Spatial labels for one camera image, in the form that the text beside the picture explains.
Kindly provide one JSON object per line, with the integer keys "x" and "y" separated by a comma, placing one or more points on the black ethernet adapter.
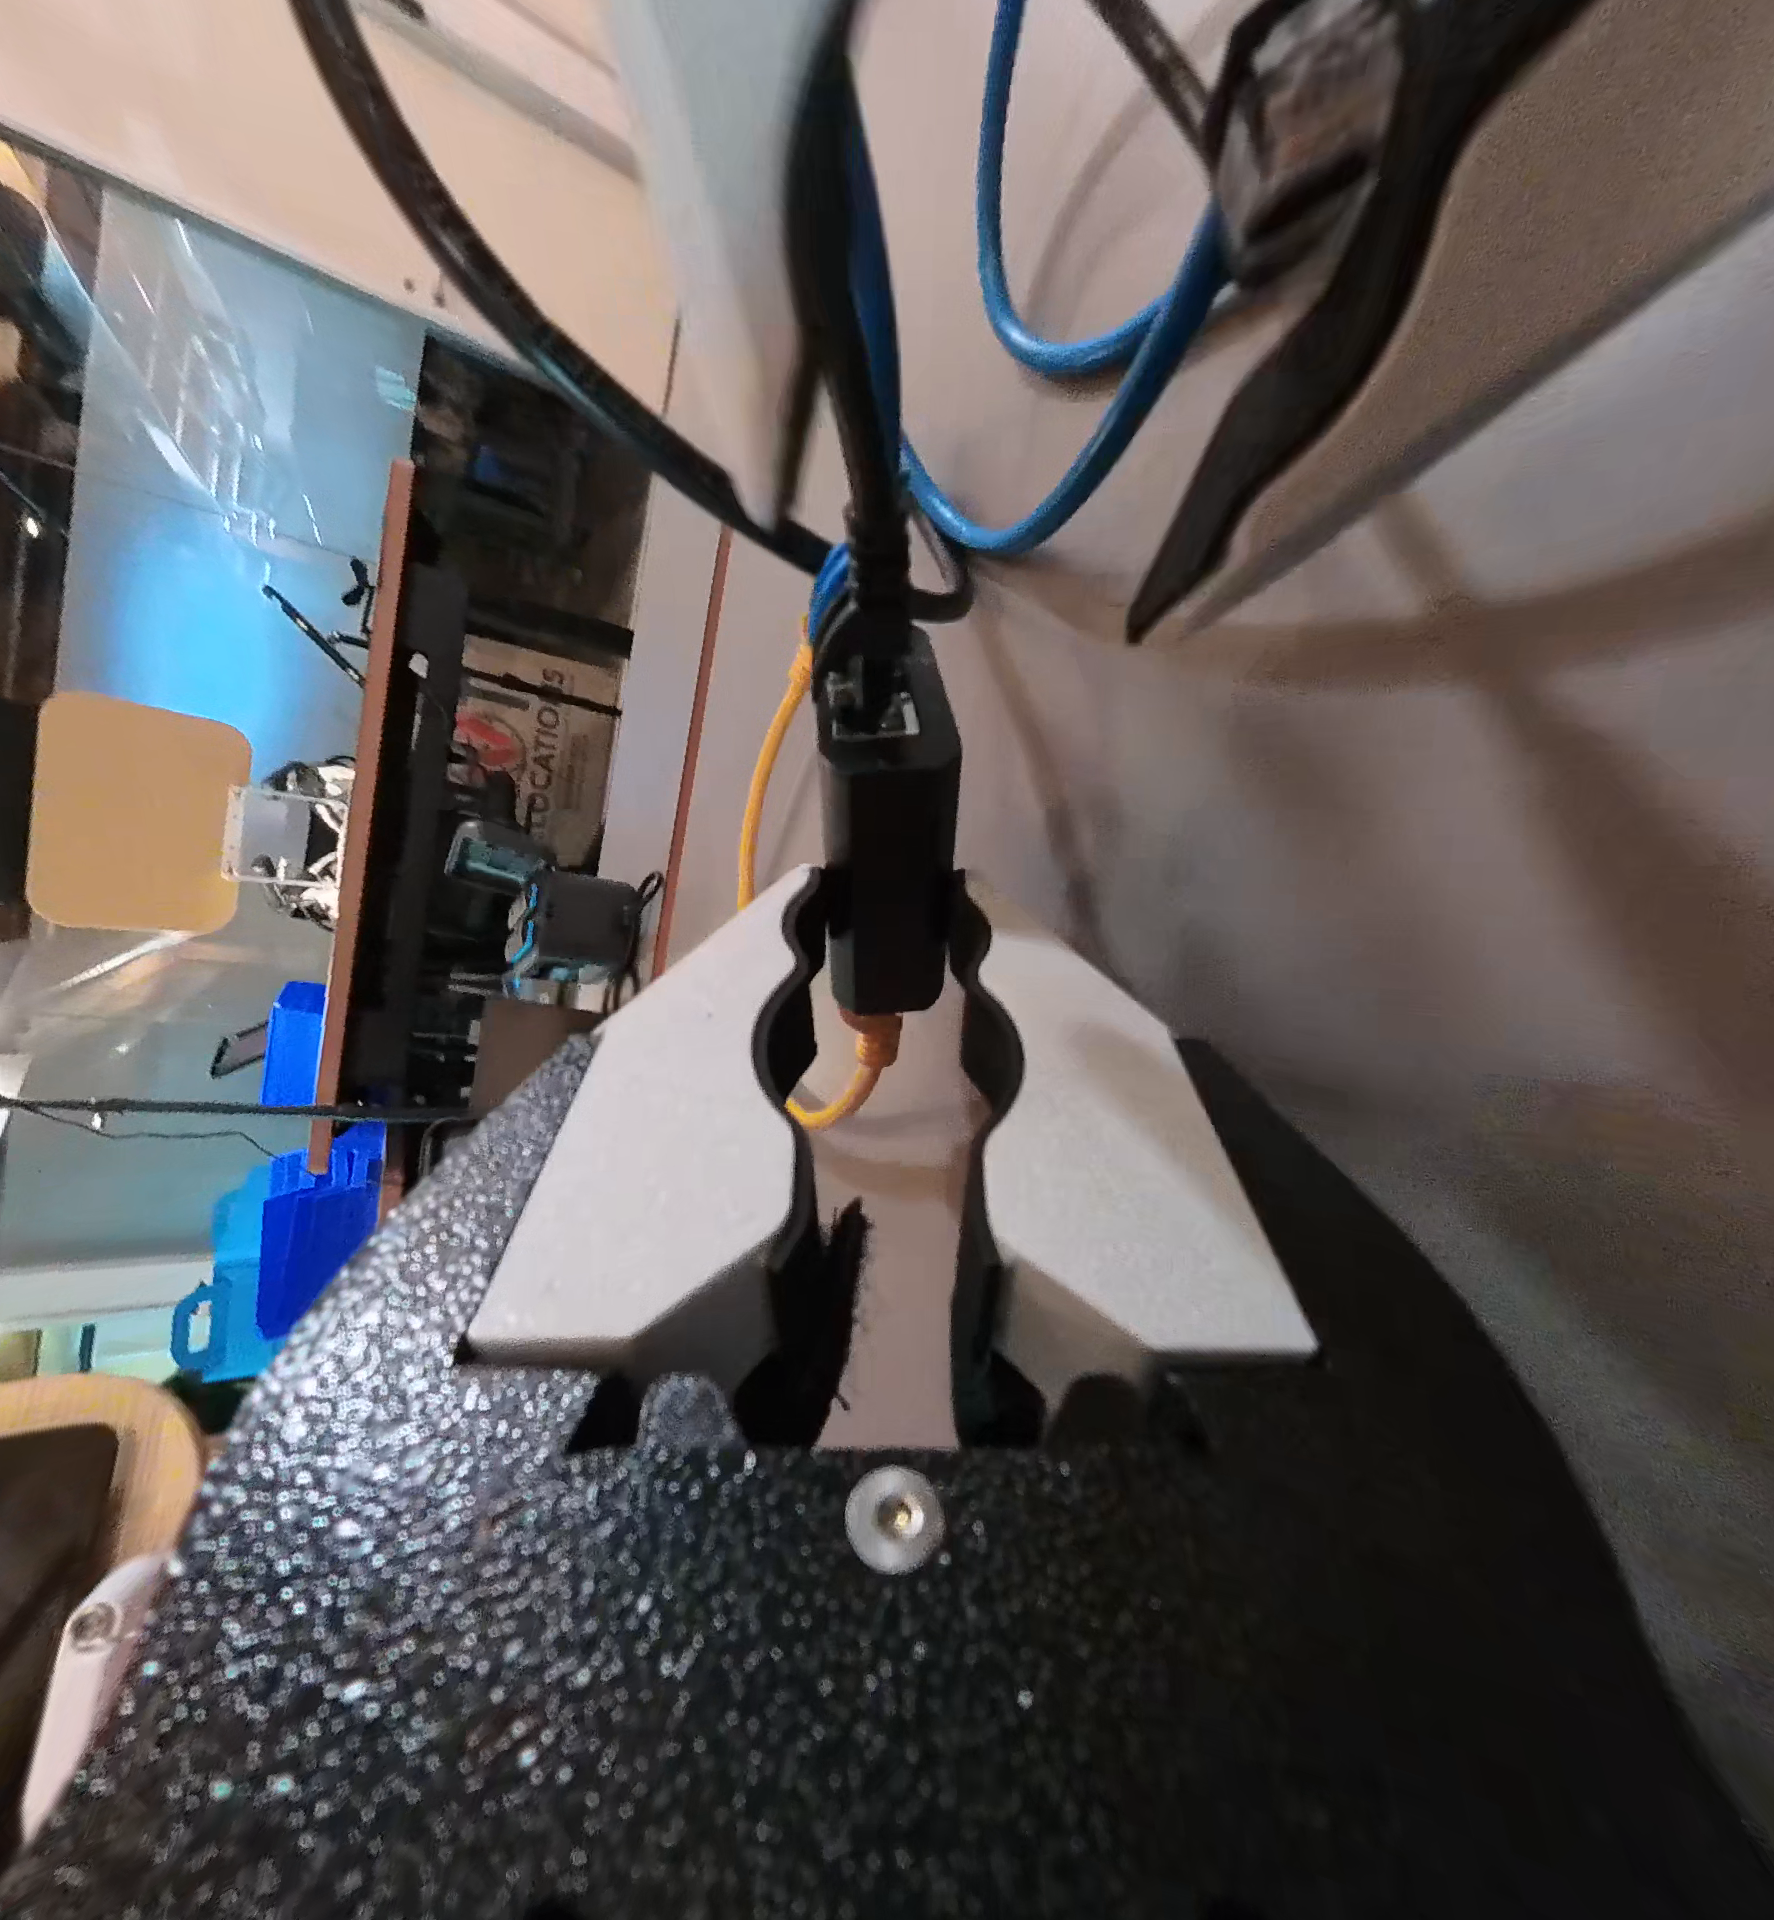
{"x": 887, "y": 840}

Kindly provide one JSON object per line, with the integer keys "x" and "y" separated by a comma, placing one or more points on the blue plastic bin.
{"x": 296, "y": 1216}

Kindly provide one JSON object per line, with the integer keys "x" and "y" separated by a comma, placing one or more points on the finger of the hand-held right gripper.
{"x": 723, "y": 180}
{"x": 1576, "y": 270}

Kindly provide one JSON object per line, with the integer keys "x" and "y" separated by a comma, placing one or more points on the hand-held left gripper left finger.
{"x": 632, "y": 1184}

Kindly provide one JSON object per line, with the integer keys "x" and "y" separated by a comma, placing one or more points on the wood edged table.
{"x": 394, "y": 824}

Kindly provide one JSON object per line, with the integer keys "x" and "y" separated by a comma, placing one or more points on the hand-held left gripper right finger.
{"x": 1113, "y": 1216}

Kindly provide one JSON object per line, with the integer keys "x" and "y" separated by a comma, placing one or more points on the tan rounded panel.
{"x": 138, "y": 810}

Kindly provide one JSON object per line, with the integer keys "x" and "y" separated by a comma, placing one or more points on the blue and black device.
{"x": 543, "y": 915}

